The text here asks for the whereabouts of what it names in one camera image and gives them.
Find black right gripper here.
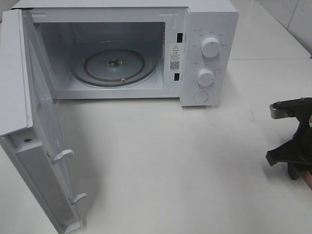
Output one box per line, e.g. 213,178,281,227
266,97,312,180

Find round white door button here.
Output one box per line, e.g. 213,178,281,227
194,91,209,103

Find white microwave door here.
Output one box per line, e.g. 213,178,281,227
0,9,86,234

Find pink plate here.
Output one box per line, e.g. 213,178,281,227
301,172,312,190

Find lower white microwave knob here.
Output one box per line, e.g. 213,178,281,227
197,69,215,87

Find white microwave knob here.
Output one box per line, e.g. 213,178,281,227
200,36,220,58
197,69,215,87

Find upper white microwave knob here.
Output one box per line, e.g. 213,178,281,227
200,36,220,58

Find white microwave oven body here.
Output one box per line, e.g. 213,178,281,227
14,0,239,106

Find white warning label sticker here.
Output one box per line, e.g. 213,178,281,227
168,43,182,72

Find glass microwave turntable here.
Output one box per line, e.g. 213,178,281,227
70,40,162,87

